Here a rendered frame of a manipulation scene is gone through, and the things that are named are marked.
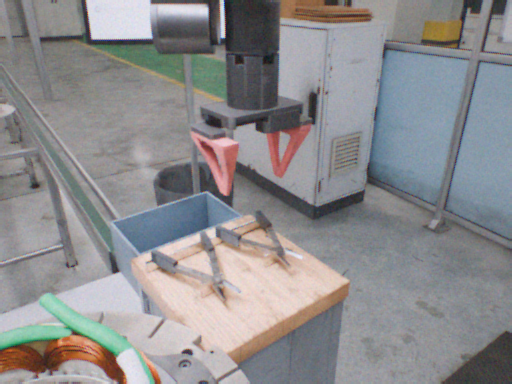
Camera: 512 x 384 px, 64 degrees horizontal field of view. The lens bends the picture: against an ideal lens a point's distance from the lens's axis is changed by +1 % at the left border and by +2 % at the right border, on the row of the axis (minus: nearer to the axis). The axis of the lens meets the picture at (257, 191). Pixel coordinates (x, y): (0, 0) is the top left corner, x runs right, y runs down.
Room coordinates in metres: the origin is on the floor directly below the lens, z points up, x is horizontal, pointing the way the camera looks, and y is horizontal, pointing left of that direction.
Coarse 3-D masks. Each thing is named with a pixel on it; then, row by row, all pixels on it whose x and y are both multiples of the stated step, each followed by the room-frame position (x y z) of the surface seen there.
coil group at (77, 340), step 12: (72, 336) 0.22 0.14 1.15; (84, 336) 0.22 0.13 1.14; (48, 348) 0.22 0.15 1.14; (60, 348) 0.22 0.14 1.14; (72, 348) 0.22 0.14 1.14; (84, 348) 0.22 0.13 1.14; (96, 348) 0.21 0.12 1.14; (48, 360) 0.22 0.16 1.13; (60, 360) 0.22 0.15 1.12; (84, 360) 0.22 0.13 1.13; (96, 360) 0.21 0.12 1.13; (108, 360) 0.21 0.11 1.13; (108, 372) 0.21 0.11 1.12
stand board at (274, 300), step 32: (224, 224) 0.51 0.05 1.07; (192, 256) 0.43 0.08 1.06; (224, 256) 0.43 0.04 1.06; (256, 256) 0.43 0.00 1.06; (288, 256) 0.43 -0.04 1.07; (160, 288) 0.37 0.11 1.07; (192, 288) 0.37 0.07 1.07; (224, 288) 0.37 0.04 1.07; (256, 288) 0.37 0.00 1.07; (288, 288) 0.37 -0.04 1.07; (320, 288) 0.37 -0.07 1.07; (192, 320) 0.32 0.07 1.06; (224, 320) 0.32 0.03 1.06; (256, 320) 0.32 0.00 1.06; (288, 320) 0.32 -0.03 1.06; (256, 352) 0.30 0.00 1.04
